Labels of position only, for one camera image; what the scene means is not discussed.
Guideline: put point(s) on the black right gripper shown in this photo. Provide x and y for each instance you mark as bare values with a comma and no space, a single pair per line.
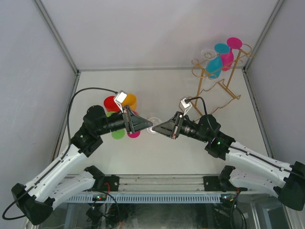
170,129

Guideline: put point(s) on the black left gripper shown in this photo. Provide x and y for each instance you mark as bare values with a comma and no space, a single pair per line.
133,123

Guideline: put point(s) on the magenta wine glass front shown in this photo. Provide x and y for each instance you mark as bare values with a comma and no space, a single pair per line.
133,135

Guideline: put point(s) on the magenta wine glass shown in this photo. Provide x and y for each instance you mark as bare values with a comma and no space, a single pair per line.
228,58
133,135

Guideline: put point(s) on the clear wine glass front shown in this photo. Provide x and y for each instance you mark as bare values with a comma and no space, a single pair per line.
155,121

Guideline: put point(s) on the clear wine glass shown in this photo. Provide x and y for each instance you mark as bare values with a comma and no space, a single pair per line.
208,54
155,121

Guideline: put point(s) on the green wine glass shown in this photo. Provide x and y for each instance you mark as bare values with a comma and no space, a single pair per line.
116,134

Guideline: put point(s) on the yellow wine glass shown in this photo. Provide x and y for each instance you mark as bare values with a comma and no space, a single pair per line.
131,101

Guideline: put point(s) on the red wine glass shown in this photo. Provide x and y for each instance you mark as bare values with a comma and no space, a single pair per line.
110,104

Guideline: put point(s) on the blue wine glass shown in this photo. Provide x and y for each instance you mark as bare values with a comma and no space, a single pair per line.
214,67

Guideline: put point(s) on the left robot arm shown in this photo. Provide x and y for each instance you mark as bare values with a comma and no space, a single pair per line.
82,145

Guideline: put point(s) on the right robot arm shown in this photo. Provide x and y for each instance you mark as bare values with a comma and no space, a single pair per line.
245,169

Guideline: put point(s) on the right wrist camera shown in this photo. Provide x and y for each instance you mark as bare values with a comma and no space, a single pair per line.
185,105

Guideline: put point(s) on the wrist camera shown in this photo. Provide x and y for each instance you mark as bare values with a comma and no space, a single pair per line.
185,105
119,99

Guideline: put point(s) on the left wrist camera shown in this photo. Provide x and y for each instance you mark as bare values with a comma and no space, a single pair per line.
119,99

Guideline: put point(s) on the gold wire glass rack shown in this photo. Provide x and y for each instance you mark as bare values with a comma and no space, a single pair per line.
223,82

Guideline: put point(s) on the aluminium frame rail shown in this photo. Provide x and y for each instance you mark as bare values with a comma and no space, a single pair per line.
162,182

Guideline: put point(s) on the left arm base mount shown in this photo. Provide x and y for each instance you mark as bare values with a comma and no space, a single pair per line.
105,184

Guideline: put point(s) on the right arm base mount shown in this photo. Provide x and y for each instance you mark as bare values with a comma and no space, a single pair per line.
219,183

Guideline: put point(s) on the slotted grey cable duct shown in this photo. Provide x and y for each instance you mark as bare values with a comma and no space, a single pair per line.
145,198

